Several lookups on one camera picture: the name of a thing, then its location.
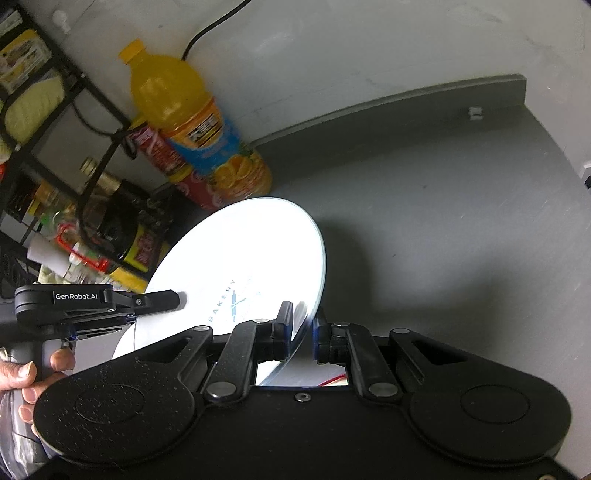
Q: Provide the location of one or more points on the white wall box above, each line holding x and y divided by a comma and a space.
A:
586, 175

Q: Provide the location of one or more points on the black metal rack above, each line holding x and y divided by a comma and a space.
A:
99, 90

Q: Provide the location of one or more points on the white plate with crossed-utensils print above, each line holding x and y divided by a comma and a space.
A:
240, 249

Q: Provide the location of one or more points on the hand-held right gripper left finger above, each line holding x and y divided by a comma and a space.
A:
286, 325

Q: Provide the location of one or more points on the pale yellow bag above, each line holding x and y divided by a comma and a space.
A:
34, 108

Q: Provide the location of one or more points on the orange juice bottle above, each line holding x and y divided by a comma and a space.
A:
184, 106

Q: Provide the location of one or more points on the white wall hook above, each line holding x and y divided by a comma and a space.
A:
61, 21

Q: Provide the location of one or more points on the yellow food package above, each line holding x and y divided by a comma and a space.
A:
23, 57

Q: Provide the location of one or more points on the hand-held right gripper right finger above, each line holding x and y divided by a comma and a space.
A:
317, 342

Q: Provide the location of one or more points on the person's left hand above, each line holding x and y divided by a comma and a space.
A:
18, 376

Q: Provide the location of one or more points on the small white clip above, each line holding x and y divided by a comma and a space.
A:
475, 113

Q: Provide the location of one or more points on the amber jar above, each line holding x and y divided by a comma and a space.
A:
46, 198

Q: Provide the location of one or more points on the dark bottle with gold cap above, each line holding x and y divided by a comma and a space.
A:
120, 217

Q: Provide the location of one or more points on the red label cola bottle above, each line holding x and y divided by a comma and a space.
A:
159, 152

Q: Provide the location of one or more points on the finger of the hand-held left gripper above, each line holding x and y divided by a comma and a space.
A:
154, 301

